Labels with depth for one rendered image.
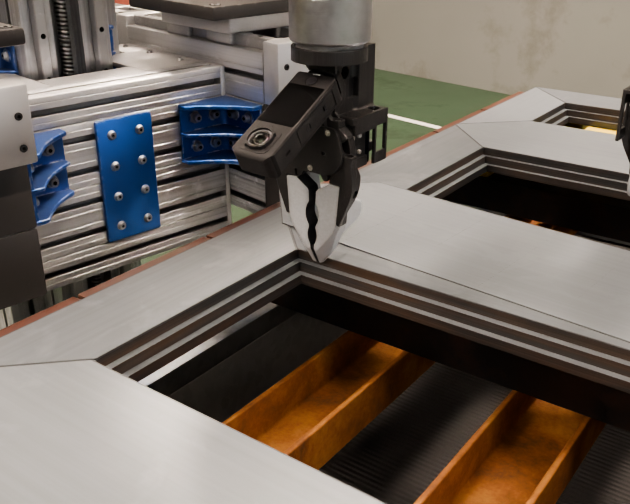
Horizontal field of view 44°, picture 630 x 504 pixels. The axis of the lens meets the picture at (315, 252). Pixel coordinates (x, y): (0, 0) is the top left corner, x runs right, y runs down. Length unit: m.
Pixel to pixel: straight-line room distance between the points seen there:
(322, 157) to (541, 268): 0.24
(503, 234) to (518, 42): 4.45
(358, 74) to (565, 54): 4.40
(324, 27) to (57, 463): 0.41
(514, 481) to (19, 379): 0.45
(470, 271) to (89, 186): 0.57
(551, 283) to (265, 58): 0.56
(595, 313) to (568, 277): 0.07
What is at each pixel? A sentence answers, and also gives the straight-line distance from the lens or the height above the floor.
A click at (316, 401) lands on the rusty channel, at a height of 0.68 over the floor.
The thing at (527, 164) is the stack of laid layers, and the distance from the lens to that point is 1.14.
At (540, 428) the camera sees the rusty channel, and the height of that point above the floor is 0.68.
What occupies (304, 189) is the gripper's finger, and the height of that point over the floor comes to 0.92.
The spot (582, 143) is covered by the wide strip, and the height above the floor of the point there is 0.85.
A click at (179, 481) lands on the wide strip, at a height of 0.85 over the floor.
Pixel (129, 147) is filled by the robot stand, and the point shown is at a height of 0.86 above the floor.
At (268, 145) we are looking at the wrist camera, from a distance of 0.66.
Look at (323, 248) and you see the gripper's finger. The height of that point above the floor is 0.86.
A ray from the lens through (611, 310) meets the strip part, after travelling 0.73.
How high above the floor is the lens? 1.18
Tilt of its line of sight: 24 degrees down
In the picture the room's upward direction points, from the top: straight up
